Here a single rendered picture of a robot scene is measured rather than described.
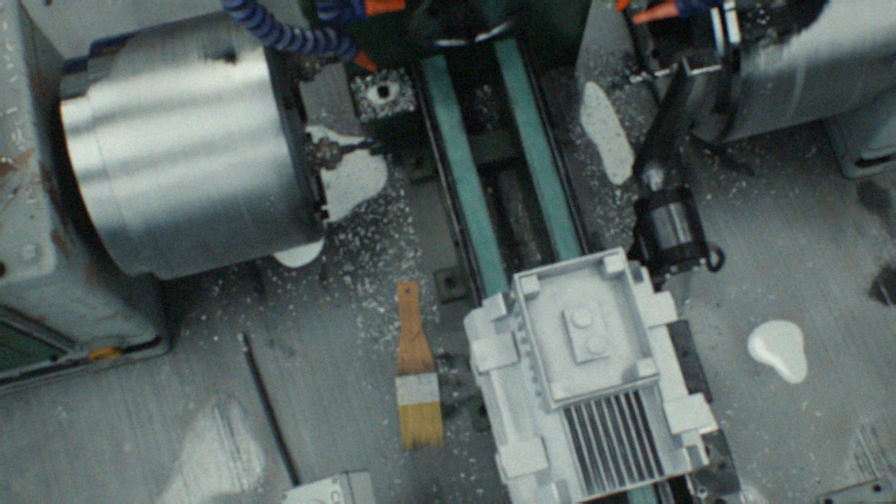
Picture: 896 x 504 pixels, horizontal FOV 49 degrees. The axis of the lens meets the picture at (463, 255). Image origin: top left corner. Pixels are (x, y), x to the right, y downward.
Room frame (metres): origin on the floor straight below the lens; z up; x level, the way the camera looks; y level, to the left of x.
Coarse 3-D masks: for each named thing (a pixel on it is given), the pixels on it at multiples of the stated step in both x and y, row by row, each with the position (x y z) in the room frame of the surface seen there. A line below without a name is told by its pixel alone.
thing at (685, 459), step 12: (636, 264) 0.25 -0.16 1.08; (636, 276) 0.24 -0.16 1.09; (492, 300) 0.21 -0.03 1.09; (504, 300) 0.21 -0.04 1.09; (492, 312) 0.20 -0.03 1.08; (504, 312) 0.20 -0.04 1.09; (696, 444) 0.08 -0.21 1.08; (672, 456) 0.07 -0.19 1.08; (684, 456) 0.07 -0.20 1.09; (696, 456) 0.07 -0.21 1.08; (672, 468) 0.06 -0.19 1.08; (684, 468) 0.06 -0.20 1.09; (696, 468) 0.06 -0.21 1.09; (564, 480) 0.05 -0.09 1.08; (540, 492) 0.04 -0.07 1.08; (552, 492) 0.04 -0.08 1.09; (564, 492) 0.04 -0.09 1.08
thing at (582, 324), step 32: (608, 256) 0.24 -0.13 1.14; (512, 288) 0.22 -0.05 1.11; (544, 288) 0.22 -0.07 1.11; (576, 288) 0.22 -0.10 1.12; (608, 288) 0.22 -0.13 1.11; (544, 320) 0.19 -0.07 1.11; (576, 320) 0.18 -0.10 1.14; (608, 320) 0.19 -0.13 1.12; (640, 320) 0.18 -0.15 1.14; (544, 352) 0.16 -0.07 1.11; (576, 352) 0.16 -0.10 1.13; (608, 352) 0.16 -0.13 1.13; (640, 352) 0.16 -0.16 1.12; (544, 384) 0.13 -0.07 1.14; (576, 384) 0.13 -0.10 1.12; (608, 384) 0.13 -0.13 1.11; (640, 384) 0.13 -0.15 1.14
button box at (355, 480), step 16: (320, 480) 0.05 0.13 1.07; (336, 480) 0.05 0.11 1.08; (352, 480) 0.05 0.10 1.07; (368, 480) 0.05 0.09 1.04; (288, 496) 0.03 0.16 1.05; (304, 496) 0.03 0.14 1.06; (320, 496) 0.03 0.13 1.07; (336, 496) 0.03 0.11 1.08; (352, 496) 0.03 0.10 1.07; (368, 496) 0.04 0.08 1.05
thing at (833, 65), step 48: (768, 0) 0.49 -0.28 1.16; (816, 0) 0.49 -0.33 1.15; (864, 0) 0.49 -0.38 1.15; (672, 48) 0.52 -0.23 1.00; (720, 48) 0.46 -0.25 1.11; (768, 48) 0.45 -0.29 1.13; (816, 48) 0.45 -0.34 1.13; (864, 48) 0.46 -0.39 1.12; (720, 96) 0.43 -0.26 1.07; (768, 96) 0.42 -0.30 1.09; (816, 96) 0.43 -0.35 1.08; (864, 96) 0.44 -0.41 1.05
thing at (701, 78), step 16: (688, 64) 0.37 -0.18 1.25; (704, 64) 0.37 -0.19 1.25; (720, 64) 0.37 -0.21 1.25; (672, 80) 0.38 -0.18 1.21; (688, 80) 0.36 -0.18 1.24; (704, 80) 0.37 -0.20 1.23; (672, 96) 0.37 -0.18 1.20; (688, 96) 0.37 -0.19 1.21; (704, 96) 0.37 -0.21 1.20; (656, 112) 0.38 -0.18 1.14; (672, 112) 0.36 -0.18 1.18; (688, 112) 0.37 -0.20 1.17; (656, 128) 0.37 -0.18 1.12; (672, 128) 0.37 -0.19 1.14; (656, 144) 0.36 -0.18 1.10; (672, 144) 0.37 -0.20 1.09; (640, 160) 0.37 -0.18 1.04; (656, 160) 0.37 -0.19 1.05; (640, 176) 0.36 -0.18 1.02; (656, 176) 0.36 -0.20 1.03
